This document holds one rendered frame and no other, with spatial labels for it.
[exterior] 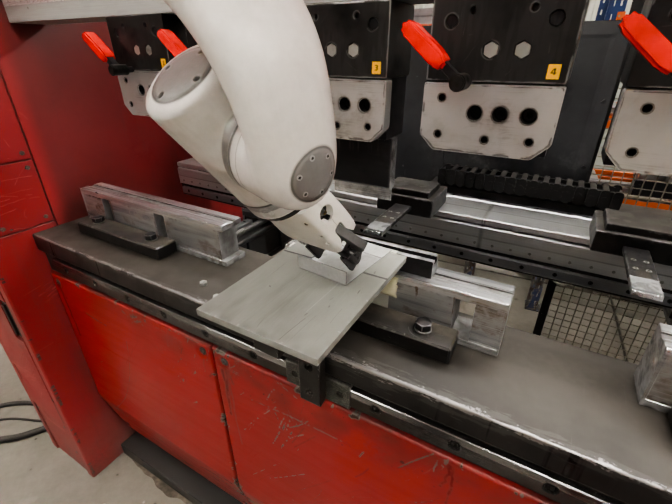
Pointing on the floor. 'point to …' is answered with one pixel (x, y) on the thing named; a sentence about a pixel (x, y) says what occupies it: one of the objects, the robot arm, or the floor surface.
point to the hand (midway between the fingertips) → (334, 250)
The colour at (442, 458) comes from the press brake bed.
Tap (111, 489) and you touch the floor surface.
